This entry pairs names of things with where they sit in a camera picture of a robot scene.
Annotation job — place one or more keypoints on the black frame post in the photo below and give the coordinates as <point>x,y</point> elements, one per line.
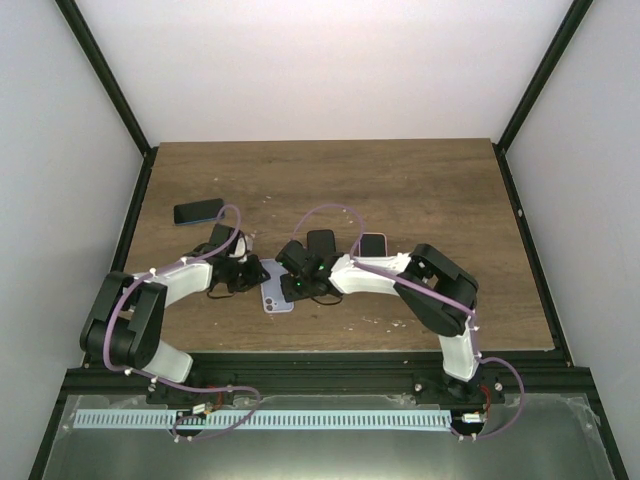
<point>92,51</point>
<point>568,27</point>

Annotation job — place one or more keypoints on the lavender phone case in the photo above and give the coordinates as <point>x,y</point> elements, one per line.
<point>273,299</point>

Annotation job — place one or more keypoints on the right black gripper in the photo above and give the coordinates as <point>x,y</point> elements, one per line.
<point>289,292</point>

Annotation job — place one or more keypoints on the light blue slotted cable duct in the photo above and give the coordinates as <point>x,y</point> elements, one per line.
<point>410,420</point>

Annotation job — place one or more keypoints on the bare black phone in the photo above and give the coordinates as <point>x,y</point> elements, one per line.
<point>372,245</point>

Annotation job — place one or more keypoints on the pink phone case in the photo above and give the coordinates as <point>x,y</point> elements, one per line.
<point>386,245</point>

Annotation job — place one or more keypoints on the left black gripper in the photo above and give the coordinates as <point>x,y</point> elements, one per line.
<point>256,277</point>

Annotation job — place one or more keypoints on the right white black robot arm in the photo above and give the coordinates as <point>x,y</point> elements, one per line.
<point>440,294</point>

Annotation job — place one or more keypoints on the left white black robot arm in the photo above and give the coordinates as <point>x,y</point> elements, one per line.
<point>123,328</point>

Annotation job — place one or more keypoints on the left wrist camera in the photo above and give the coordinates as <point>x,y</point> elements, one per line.
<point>243,248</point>

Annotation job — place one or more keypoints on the black aluminium frame rail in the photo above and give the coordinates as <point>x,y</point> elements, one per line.
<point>418,374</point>

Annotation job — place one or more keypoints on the left black frame post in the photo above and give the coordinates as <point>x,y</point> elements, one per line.
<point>92,51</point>

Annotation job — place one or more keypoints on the metal sheet panel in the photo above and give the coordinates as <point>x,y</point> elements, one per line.
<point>546,436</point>

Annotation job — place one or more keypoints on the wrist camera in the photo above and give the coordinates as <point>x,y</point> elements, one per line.
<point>243,248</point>
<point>297,260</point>

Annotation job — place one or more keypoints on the right black frame post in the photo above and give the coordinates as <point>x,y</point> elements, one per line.
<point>568,27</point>

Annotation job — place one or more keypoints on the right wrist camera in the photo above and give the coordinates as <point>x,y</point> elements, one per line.
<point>297,260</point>

